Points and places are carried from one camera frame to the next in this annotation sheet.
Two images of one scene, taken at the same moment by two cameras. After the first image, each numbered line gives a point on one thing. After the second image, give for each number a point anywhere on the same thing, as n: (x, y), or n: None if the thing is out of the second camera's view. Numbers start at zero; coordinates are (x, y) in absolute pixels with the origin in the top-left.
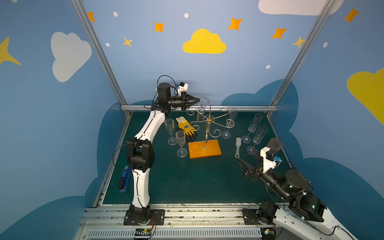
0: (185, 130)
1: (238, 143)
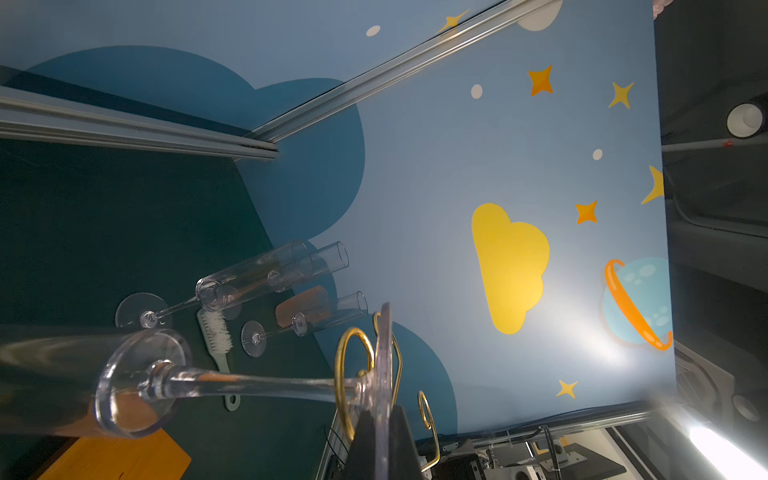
0: None
1: (217, 336)
